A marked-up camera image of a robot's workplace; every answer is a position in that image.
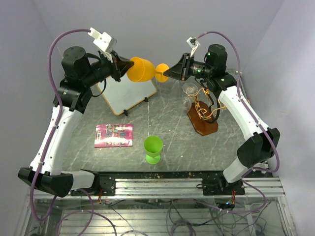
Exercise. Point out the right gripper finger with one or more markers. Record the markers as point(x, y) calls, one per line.
point(177, 75)
point(177, 68)

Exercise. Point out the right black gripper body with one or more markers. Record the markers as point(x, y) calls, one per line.
point(191, 63)

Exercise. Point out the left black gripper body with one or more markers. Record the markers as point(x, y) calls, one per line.
point(110, 66)

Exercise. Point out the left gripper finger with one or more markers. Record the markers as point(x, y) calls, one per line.
point(123, 68)
point(123, 62)

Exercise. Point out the orange plastic goblet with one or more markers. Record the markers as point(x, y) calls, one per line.
point(143, 70)

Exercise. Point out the clear front wine glass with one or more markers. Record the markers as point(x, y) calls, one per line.
point(190, 91)

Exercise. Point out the green plastic goblet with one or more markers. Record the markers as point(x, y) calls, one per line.
point(153, 146)

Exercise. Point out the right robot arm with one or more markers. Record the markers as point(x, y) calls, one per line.
point(260, 140)

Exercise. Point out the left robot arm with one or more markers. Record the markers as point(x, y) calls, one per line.
point(82, 70)

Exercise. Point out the gold wine glass rack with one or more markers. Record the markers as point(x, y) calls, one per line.
point(203, 118)

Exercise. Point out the yellow framed whiteboard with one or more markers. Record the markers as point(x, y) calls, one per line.
point(122, 96)

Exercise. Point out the pink booklet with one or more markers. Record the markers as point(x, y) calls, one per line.
point(113, 135)

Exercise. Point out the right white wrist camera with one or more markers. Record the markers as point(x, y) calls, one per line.
point(194, 44)

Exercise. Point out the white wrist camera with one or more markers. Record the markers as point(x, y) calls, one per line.
point(194, 44)
point(104, 42)

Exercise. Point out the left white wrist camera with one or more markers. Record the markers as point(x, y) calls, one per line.
point(104, 42)

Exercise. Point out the aluminium mounting rail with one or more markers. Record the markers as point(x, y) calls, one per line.
point(191, 184)

